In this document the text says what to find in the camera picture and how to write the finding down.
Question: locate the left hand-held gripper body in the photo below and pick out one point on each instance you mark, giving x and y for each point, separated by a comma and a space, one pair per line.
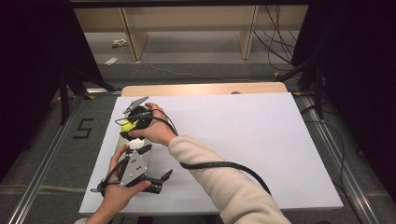
134, 168

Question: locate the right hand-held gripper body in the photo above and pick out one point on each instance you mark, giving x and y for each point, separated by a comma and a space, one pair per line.
144, 116

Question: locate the white plastic bin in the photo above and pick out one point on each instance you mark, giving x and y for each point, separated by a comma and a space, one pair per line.
137, 143

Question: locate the yellow tennis ball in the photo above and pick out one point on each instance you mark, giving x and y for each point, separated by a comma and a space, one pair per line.
128, 125

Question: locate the person's right hand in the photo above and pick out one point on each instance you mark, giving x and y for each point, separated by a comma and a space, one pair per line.
158, 132

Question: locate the person's left hand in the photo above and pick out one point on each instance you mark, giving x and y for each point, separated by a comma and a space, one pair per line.
118, 196

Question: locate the light wooden table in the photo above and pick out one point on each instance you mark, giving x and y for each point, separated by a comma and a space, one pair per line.
186, 89

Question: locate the black tripod stand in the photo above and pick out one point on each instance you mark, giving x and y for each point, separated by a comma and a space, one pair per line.
64, 99
317, 93

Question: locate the small white floor device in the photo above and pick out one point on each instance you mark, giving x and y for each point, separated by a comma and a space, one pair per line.
119, 43

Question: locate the white foam board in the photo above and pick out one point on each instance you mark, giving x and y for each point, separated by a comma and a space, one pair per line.
249, 130

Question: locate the light wooden desk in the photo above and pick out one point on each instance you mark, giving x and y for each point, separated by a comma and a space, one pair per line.
186, 18

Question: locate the black curtain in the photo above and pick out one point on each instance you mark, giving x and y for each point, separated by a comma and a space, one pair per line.
364, 77
31, 77

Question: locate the aluminium floor rail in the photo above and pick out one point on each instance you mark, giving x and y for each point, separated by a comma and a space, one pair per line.
342, 168
40, 174

